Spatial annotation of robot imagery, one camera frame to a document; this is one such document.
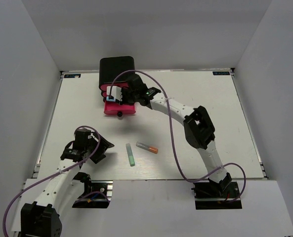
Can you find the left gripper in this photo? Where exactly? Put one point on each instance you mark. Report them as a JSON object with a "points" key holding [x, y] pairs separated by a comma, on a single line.
{"points": [[98, 156]]}

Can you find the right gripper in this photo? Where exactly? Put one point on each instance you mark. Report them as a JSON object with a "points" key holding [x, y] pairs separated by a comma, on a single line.
{"points": [[123, 91]]}

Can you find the pink bottom drawer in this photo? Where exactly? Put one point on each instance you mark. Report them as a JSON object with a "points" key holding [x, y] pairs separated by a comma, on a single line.
{"points": [[115, 109]]}

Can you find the blue highlighter pen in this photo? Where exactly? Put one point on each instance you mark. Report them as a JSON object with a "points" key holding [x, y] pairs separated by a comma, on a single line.
{"points": [[110, 99]]}

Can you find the green highlighter pen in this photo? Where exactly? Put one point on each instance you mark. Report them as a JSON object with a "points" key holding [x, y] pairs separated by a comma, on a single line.
{"points": [[130, 155]]}

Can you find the pink top drawer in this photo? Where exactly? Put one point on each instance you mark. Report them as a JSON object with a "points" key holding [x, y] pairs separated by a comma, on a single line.
{"points": [[120, 84]]}

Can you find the orange capped clear highlighter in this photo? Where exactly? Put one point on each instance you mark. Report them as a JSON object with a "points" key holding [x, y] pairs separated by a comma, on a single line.
{"points": [[147, 147]]}

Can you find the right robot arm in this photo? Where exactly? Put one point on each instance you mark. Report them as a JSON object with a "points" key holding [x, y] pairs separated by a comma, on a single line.
{"points": [[198, 127]]}

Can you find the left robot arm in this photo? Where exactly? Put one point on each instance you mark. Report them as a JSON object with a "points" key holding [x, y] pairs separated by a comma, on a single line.
{"points": [[71, 187]]}

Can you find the black drawer cabinet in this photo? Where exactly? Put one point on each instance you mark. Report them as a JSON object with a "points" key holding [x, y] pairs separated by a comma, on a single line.
{"points": [[111, 67]]}

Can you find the left blue table label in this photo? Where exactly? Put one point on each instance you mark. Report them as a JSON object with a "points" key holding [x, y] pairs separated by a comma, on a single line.
{"points": [[72, 76]]}

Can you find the blue table label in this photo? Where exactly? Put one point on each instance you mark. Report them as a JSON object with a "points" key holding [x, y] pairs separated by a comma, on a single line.
{"points": [[72, 76], [221, 73]]}

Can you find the right blue table label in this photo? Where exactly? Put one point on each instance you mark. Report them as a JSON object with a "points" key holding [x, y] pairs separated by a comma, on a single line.
{"points": [[221, 73]]}

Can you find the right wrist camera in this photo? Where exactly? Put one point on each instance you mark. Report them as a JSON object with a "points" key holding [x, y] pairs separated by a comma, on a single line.
{"points": [[115, 91]]}

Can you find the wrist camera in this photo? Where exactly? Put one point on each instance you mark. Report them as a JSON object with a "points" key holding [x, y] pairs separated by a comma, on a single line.
{"points": [[87, 133], [115, 91]]}

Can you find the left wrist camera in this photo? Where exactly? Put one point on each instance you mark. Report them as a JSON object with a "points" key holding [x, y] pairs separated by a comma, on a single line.
{"points": [[87, 133]]}

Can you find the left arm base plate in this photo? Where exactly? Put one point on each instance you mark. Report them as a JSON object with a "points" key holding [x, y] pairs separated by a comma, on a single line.
{"points": [[102, 194]]}

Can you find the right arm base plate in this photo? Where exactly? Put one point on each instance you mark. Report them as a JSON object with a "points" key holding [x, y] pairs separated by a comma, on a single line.
{"points": [[208, 199]]}

